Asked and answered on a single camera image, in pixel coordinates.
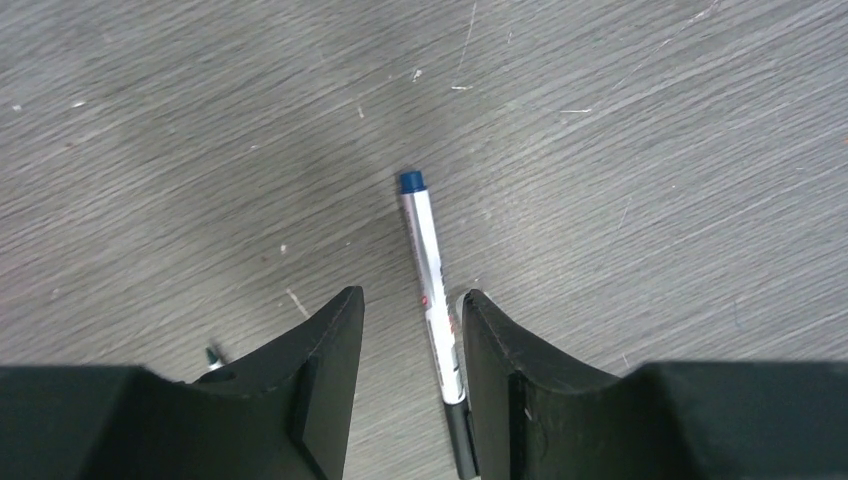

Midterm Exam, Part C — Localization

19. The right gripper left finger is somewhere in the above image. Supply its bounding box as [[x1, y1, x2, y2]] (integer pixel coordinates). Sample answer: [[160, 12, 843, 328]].
[[1, 286, 365, 479]]

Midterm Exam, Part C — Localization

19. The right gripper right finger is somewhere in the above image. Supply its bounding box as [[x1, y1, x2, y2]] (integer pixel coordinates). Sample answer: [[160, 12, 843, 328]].
[[463, 290, 847, 479]]

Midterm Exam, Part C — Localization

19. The purple capped marker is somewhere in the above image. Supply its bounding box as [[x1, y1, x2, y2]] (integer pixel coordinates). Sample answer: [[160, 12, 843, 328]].
[[204, 346, 226, 371]]

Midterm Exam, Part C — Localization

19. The black capped blue marker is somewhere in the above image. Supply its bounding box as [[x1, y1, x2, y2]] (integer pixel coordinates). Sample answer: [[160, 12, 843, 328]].
[[399, 170, 478, 479]]

